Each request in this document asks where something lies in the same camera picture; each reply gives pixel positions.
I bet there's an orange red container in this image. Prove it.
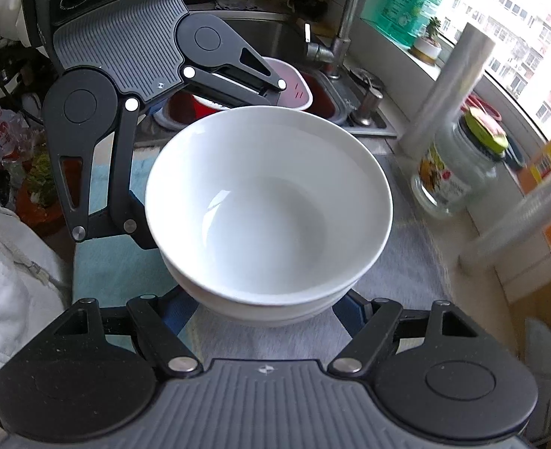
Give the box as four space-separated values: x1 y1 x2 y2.
15 182 66 239

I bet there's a glass jar yellow green lid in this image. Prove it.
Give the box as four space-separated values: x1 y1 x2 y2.
410 106 510 219

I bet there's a green detergent bottle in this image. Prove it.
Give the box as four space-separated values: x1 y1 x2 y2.
373 0 440 48

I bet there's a stainless steel sink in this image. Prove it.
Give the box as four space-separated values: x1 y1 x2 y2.
182 7 398 139

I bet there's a white red printed plastic bag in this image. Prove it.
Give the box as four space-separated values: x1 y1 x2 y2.
0 101 47 169

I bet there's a steel kitchen faucet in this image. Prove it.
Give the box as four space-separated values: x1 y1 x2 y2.
303 0 368 80

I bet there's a black handled cleaver knife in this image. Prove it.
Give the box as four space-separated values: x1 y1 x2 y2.
523 317 551 437

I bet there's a small potted plant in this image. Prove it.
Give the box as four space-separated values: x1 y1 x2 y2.
408 16 443 64

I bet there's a grey checked table mat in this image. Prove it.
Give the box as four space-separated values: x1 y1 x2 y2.
199 147 451 363

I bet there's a green leafy vegetable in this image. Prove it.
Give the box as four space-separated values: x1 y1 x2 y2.
22 152 61 209

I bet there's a teal printed mat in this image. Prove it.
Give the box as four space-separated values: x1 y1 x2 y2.
72 158 199 321

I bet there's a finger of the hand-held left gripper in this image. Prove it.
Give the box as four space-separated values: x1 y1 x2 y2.
45 96 160 250
182 22 289 109

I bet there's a red plastic basin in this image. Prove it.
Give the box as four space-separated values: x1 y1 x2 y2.
154 68 349 130

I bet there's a teal plastic bottle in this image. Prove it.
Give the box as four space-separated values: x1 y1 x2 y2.
422 0 449 30

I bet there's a dark round lid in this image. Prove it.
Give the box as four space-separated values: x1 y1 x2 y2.
503 145 528 173

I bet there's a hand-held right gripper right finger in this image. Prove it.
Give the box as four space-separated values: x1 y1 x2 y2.
327 289 501 379

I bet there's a person's white jacket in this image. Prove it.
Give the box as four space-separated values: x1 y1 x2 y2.
0 186 78 437

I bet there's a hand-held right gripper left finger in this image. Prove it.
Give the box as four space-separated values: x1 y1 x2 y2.
52 285 205 379

